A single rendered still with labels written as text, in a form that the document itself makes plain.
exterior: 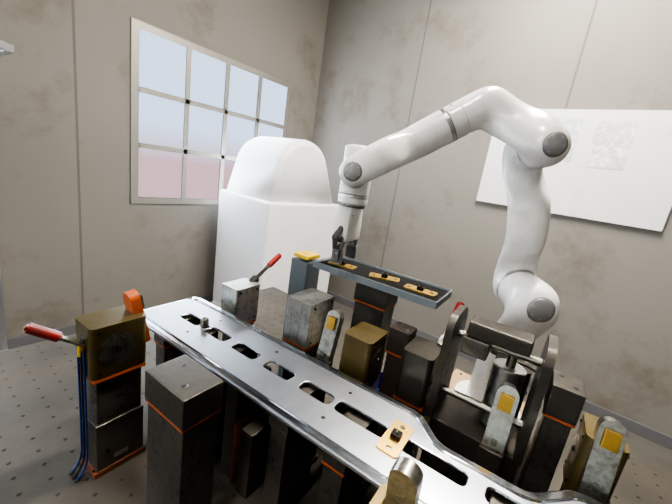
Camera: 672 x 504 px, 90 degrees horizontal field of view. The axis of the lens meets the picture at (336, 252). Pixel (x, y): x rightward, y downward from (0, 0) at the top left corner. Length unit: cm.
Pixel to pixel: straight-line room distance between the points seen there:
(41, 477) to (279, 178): 208
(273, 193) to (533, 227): 196
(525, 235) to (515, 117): 29
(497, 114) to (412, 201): 235
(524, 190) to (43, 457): 131
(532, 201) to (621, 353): 223
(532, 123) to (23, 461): 137
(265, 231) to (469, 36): 226
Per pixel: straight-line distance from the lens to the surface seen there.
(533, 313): 96
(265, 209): 255
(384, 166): 84
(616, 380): 317
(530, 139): 91
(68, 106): 281
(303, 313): 83
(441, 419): 80
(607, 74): 307
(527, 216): 98
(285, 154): 264
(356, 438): 64
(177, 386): 68
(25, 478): 108
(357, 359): 78
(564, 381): 77
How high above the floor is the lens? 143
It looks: 14 degrees down
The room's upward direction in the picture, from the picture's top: 9 degrees clockwise
